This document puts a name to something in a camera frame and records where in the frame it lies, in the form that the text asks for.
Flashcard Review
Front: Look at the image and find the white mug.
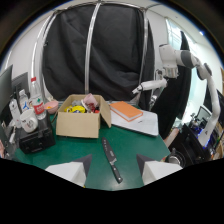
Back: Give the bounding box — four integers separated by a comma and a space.
19, 108, 39, 134

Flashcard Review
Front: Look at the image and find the black kitchen knife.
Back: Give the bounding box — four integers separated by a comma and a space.
101, 136, 124, 184

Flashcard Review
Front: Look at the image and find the open cardboard box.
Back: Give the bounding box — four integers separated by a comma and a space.
55, 93, 113, 139

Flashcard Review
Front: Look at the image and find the silver laptop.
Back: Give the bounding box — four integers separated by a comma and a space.
110, 108, 160, 137

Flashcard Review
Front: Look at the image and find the black equipment case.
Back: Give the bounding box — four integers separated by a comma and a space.
18, 113, 57, 155

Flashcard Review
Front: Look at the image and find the orange book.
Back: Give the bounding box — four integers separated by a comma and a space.
109, 100, 144, 123

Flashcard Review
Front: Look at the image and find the pink bowl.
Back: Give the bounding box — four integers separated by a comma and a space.
44, 100, 60, 115

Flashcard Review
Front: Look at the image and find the red label water bottle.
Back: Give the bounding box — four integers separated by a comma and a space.
29, 76, 47, 121

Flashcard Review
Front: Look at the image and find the white spray bottle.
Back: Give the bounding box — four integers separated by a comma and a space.
8, 98, 23, 129

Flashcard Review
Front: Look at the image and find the small clear water bottle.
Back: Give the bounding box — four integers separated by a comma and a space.
18, 88, 31, 113

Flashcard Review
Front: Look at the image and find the black computer monitor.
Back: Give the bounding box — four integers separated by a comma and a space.
0, 64, 30, 116

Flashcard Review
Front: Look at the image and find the black backdrop curtain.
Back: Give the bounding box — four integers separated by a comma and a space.
42, 3, 156, 111

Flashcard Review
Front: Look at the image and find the silver metal frame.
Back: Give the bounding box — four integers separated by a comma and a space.
30, 0, 158, 101

